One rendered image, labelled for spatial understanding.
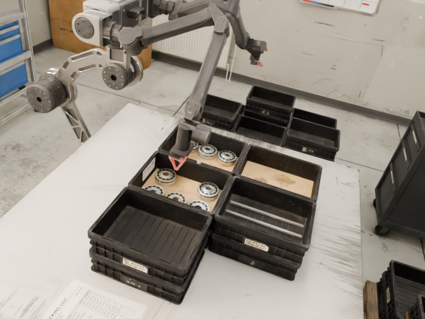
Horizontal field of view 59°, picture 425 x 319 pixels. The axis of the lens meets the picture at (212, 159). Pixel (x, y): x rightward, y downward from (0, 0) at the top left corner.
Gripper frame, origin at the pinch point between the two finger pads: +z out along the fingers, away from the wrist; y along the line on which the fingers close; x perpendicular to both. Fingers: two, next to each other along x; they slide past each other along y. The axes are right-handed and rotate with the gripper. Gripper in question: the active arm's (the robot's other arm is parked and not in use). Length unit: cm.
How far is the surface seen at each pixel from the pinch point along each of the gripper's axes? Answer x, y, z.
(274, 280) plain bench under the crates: -54, -10, 34
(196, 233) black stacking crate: -16.1, -11.4, 22.6
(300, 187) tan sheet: -53, 42, 21
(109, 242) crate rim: 8.9, -38.6, 13.6
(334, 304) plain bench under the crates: -79, -10, 32
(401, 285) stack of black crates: -131, 55, 74
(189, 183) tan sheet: -1.5, 16.8, 23.4
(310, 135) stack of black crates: -56, 156, 56
